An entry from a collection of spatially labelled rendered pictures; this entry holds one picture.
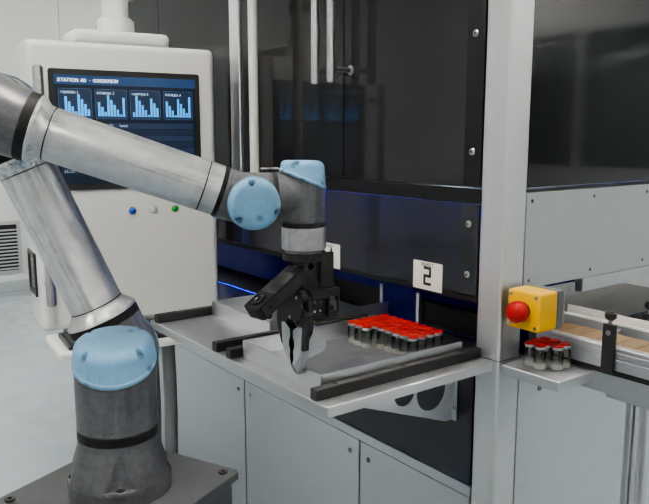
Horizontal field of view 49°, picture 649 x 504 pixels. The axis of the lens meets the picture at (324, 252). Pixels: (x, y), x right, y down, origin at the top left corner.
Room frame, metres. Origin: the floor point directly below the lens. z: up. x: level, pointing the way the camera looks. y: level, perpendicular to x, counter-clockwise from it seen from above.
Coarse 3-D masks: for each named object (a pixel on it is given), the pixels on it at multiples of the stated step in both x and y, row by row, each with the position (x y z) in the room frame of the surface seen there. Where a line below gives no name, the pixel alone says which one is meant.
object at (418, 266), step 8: (416, 264) 1.50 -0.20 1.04; (424, 264) 1.48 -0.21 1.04; (432, 264) 1.47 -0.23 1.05; (440, 264) 1.45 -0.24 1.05; (416, 272) 1.50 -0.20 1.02; (424, 272) 1.48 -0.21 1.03; (432, 272) 1.47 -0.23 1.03; (440, 272) 1.45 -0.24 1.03; (416, 280) 1.50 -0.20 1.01; (432, 280) 1.46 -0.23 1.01; (440, 280) 1.45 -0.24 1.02; (424, 288) 1.48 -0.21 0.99; (432, 288) 1.46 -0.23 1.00; (440, 288) 1.45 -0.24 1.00
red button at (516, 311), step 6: (510, 306) 1.26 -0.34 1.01; (516, 306) 1.25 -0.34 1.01; (522, 306) 1.25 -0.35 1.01; (510, 312) 1.26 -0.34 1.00; (516, 312) 1.25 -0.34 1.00; (522, 312) 1.25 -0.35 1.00; (528, 312) 1.25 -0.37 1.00; (510, 318) 1.26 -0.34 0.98; (516, 318) 1.25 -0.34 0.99; (522, 318) 1.25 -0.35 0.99
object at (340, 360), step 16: (272, 336) 1.40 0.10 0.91; (320, 336) 1.47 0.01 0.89; (336, 336) 1.49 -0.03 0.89; (256, 352) 1.32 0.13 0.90; (272, 352) 1.28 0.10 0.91; (320, 352) 1.39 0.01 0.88; (336, 352) 1.39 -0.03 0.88; (352, 352) 1.39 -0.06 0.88; (368, 352) 1.39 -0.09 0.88; (384, 352) 1.39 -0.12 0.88; (416, 352) 1.28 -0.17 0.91; (432, 352) 1.30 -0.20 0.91; (448, 352) 1.33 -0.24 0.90; (272, 368) 1.27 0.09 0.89; (288, 368) 1.23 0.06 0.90; (304, 368) 1.19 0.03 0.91; (320, 368) 1.29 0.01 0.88; (336, 368) 1.29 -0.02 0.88; (352, 368) 1.19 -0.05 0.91; (368, 368) 1.21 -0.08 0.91; (384, 368) 1.23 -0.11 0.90; (304, 384) 1.19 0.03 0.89; (320, 384) 1.15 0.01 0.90
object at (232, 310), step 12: (216, 300) 1.71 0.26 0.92; (228, 300) 1.72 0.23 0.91; (240, 300) 1.74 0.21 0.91; (336, 300) 1.85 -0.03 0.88; (216, 312) 1.68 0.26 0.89; (228, 312) 1.63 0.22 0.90; (240, 312) 1.59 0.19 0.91; (276, 312) 1.72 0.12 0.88; (348, 312) 1.62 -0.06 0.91; (360, 312) 1.64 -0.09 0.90; (372, 312) 1.66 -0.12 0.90; (384, 312) 1.69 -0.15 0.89; (240, 324) 1.59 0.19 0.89; (252, 324) 1.55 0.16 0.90; (264, 324) 1.51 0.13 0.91; (276, 324) 1.50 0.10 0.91
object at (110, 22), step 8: (104, 0) 2.00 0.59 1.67; (112, 0) 1.99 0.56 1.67; (120, 0) 2.00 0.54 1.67; (104, 8) 2.00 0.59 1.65; (112, 8) 1.99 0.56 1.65; (120, 8) 2.00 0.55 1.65; (104, 16) 2.00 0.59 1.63; (112, 16) 1.99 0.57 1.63; (120, 16) 2.00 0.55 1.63; (128, 16) 2.03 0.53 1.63; (104, 24) 1.98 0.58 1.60; (112, 24) 1.98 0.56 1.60; (120, 24) 1.99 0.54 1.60; (128, 24) 2.00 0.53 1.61
